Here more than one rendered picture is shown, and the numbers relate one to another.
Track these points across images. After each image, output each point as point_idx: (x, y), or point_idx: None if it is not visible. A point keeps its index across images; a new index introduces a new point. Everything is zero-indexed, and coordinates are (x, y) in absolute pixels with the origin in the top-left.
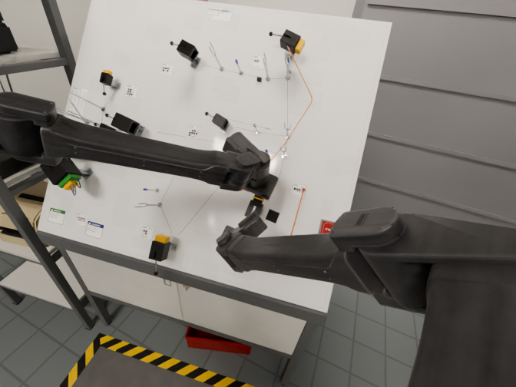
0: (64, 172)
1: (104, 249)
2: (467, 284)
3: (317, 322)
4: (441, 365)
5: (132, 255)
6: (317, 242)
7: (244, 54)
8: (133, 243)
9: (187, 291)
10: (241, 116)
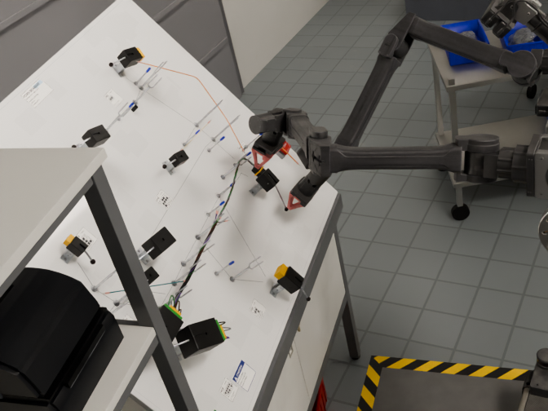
0: (214, 319)
1: (267, 371)
2: (416, 26)
3: (341, 206)
4: (430, 35)
5: (277, 338)
6: (377, 73)
7: (98, 102)
8: (266, 332)
9: (298, 333)
10: (163, 147)
